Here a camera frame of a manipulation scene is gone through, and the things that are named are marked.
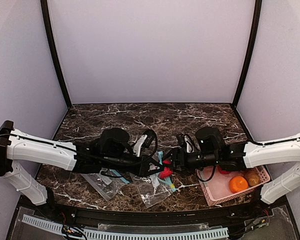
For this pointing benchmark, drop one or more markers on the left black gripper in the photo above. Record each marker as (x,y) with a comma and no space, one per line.
(145,167)

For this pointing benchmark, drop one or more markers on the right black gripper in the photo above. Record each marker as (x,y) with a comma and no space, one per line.
(179,161)

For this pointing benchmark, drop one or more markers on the clear zip bag blue zipper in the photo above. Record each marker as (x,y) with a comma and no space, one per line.
(152,189)

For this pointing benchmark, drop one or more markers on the red tomato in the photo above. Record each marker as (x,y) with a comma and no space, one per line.
(223,170)

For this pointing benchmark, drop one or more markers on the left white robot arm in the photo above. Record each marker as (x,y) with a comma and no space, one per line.
(110,151)

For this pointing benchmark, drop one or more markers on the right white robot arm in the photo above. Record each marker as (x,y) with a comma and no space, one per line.
(211,150)

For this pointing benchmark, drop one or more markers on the pink plastic basket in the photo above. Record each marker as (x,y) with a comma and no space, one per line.
(219,187)

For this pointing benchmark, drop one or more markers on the orange tangerine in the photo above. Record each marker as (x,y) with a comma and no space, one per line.
(238,184)

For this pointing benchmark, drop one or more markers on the brown kiwi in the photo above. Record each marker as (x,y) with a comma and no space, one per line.
(252,178)

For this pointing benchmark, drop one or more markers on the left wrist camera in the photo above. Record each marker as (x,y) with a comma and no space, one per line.
(145,142)

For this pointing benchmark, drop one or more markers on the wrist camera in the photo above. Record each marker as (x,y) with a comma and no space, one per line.
(145,142)
(186,142)

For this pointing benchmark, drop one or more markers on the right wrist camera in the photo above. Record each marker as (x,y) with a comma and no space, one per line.
(186,142)

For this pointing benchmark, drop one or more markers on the black front table rail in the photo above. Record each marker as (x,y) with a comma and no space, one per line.
(225,215)

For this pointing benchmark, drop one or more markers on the white slotted cable duct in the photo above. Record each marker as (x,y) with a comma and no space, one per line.
(126,232)

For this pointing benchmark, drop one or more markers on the right black frame post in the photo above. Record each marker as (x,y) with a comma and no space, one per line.
(249,52)

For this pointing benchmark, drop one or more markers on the black frame post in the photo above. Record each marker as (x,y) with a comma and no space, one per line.
(249,52)
(53,52)

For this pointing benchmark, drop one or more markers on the left black frame post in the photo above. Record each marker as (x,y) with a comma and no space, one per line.
(53,52)

